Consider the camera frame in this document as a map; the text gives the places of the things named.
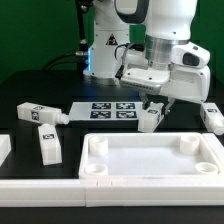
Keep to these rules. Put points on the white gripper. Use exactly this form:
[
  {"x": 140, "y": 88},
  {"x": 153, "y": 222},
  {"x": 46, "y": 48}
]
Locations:
[{"x": 183, "y": 83}]

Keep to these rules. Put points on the white desk top tray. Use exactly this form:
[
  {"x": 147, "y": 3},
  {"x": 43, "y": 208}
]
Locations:
[{"x": 150, "y": 155}]

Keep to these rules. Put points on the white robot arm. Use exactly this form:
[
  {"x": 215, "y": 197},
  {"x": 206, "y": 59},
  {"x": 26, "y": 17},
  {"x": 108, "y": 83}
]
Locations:
[{"x": 145, "y": 45}]

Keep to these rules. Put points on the white marker plate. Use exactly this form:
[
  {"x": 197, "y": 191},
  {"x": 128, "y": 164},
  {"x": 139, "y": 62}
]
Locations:
[{"x": 106, "y": 111}]

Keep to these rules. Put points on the white front rail barrier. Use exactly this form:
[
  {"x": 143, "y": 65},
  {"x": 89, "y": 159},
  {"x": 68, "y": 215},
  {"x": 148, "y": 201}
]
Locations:
[{"x": 200, "y": 190}]

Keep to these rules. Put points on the white left rail block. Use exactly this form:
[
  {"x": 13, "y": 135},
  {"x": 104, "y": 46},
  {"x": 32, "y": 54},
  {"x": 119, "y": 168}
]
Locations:
[{"x": 5, "y": 147}]

